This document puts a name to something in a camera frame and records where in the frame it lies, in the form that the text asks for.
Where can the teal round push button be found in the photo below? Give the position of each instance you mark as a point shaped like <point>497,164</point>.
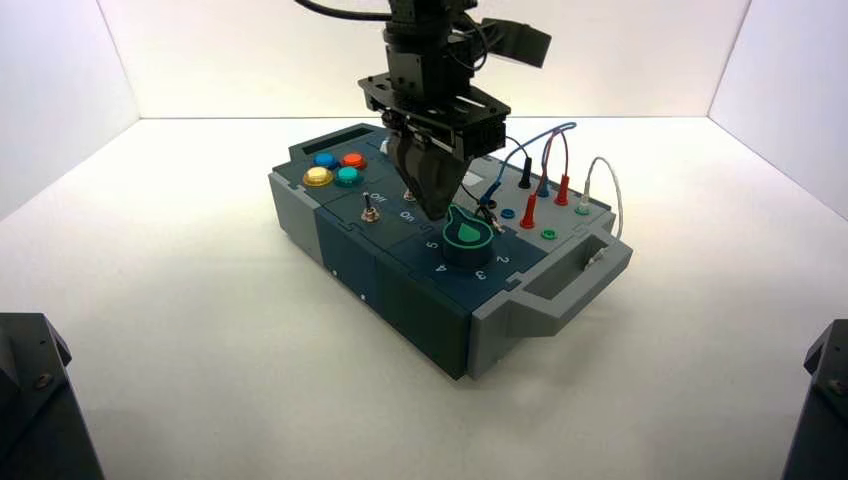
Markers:
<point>348,176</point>

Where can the blue alligator clip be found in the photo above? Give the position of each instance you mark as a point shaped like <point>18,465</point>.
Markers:
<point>489,195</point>

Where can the orange round push button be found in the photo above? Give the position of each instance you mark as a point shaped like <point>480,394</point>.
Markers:
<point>353,161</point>

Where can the green round socket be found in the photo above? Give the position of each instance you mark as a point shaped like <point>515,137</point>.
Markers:
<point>548,234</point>
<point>581,210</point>

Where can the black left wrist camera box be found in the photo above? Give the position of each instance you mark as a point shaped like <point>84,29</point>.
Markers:
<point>520,43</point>

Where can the blue banana plug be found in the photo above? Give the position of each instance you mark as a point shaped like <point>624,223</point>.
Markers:
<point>542,190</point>

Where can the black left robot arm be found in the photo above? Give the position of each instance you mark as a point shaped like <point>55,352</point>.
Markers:
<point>420,26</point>

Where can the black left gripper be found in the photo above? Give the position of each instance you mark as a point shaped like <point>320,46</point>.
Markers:
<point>424,73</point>

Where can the metal toggle switch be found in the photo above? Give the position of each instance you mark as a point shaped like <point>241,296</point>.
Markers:
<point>410,195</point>
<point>369,213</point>

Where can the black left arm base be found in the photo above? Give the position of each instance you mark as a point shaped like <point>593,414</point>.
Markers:
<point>40,411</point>

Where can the blue round push button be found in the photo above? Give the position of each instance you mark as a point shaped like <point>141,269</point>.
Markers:
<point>324,160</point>

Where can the red banana plug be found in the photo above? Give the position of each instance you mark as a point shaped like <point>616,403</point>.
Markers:
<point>528,213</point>
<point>562,191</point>

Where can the white label window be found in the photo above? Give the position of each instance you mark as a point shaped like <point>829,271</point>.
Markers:
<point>474,179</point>

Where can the black banana plug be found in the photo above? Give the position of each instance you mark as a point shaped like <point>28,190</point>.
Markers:
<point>524,175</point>

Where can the blue round socket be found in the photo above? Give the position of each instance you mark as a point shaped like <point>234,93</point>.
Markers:
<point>507,214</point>

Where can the black alligator clip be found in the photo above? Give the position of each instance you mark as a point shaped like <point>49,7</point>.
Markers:
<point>491,217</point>

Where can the yellow round push button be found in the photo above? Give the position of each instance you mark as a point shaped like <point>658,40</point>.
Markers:
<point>317,177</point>

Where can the black knob with green pointer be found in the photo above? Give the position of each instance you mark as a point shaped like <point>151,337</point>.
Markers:
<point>467,250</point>

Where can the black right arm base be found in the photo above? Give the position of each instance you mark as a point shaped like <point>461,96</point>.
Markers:
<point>821,411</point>

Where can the grey and blue task box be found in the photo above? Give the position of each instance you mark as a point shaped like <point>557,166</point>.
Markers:
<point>424,311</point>

